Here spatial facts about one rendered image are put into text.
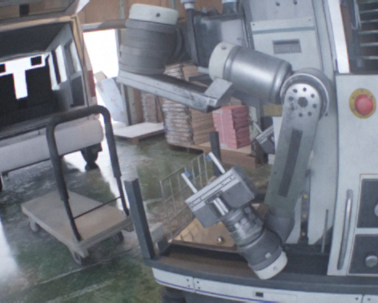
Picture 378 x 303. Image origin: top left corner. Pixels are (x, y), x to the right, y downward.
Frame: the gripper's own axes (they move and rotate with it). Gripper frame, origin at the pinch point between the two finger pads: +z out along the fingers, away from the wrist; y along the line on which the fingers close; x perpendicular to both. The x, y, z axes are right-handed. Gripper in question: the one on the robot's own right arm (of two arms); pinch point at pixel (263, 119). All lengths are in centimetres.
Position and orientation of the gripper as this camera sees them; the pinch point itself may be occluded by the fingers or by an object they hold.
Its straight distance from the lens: 116.9
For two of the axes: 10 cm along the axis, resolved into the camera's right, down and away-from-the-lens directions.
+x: 5.2, -3.6, 7.8
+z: -6.1, -7.9, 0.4
